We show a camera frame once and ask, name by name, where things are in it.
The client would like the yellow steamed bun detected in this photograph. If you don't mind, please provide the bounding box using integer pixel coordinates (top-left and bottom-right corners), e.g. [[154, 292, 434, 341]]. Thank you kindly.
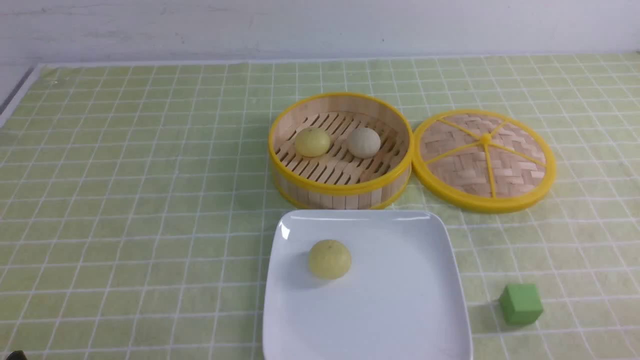
[[294, 127, 331, 158]]

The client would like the white steamed bun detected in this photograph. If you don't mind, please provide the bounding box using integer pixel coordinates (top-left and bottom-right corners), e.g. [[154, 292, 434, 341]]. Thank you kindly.
[[346, 127, 382, 159]]

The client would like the yellow bun on plate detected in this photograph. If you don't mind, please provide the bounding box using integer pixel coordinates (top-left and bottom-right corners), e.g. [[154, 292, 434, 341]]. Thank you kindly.
[[307, 239, 352, 280]]

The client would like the white square plate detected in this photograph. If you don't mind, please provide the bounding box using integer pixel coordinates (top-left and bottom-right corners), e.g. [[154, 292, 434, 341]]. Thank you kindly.
[[262, 209, 473, 360]]

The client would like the bamboo steamer basket yellow rim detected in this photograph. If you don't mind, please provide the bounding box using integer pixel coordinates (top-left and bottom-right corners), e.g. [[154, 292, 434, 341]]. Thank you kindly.
[[267, 92, 415, 210]]

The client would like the woven bamboo steamer lid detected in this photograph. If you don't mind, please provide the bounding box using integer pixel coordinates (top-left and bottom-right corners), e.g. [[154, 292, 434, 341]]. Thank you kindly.
[[411, 109, 557, 214]]

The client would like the green checkered tablecloth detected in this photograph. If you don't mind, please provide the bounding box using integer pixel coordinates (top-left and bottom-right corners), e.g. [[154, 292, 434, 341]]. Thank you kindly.
[[0, 53, 640, 360]]

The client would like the green cube block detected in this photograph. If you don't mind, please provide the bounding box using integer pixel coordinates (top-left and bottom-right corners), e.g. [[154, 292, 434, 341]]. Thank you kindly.
[[498, 283, 544, 327]]

